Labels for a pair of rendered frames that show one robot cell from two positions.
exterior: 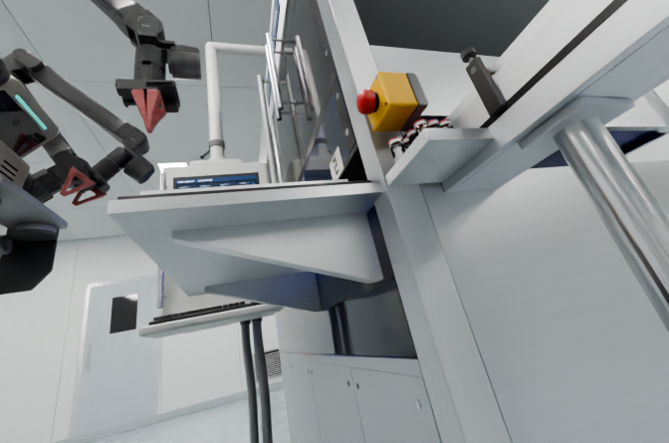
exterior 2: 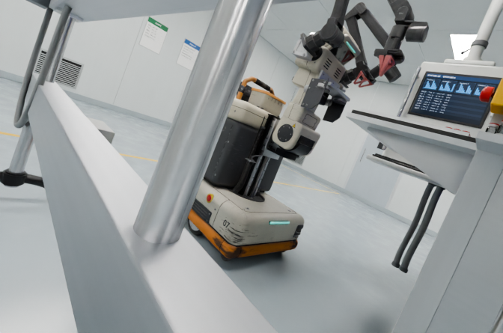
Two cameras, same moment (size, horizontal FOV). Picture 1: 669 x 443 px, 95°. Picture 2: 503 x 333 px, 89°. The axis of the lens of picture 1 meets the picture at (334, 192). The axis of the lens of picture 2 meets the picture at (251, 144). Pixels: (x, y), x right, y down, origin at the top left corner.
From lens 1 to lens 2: 0.59 m
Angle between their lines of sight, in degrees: 68
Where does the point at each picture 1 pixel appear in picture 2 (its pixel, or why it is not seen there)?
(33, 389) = (336, 156)
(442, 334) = (447, 229)
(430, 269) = (468, 202)
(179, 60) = (411, 34)
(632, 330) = not seen: outside the picture
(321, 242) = (432, 159)
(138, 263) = not seen: hidden behind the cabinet
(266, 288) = not seen: hidden behind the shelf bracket
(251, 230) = (399, 138)
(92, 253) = (384, 93)
